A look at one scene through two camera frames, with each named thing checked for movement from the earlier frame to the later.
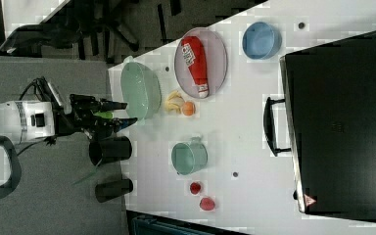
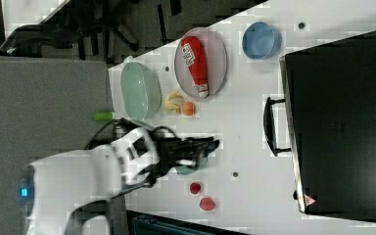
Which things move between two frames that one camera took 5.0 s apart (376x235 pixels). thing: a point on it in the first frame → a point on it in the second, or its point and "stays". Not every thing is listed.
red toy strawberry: x=195 y=188 stays
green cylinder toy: x=104 y=115 stays
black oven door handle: x=268 y=124 stays
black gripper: x=79 y=117 → x=173 y=149
